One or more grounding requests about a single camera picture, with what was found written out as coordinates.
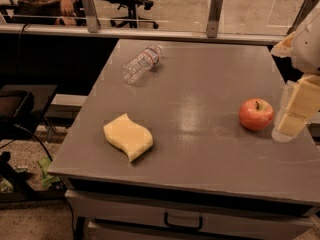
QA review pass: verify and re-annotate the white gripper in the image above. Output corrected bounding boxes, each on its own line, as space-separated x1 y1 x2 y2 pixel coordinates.
271 32 320 138

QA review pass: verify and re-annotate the red apple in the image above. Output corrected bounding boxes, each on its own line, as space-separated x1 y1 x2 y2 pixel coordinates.
238 98 274 131

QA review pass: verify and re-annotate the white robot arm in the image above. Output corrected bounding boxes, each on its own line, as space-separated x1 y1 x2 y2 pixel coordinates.
271 4 320 142

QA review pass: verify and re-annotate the yellow wavy sponge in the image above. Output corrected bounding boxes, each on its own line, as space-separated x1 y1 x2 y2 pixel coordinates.
103 114 153 162

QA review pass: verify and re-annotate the metal railing with posts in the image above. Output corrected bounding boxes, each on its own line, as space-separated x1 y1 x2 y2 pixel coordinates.
0 0 320 46

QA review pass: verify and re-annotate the clear plastic water bottle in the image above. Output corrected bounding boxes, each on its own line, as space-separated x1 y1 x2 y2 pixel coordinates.
121 45 163 84

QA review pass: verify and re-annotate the seated person in background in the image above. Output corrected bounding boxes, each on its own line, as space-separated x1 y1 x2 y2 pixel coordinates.
12 0 79 26

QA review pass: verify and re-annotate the green snack bag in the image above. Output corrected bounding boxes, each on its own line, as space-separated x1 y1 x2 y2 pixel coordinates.
38 157 62 189

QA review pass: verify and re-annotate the black side stand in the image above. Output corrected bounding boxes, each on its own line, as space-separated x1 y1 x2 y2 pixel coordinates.
0 85 64 203

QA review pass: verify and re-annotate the black drawer handle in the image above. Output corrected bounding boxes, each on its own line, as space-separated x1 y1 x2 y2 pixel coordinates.
163 212 203 231

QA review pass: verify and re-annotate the black cable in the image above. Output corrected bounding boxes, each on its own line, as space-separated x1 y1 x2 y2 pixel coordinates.
0 123 76 240

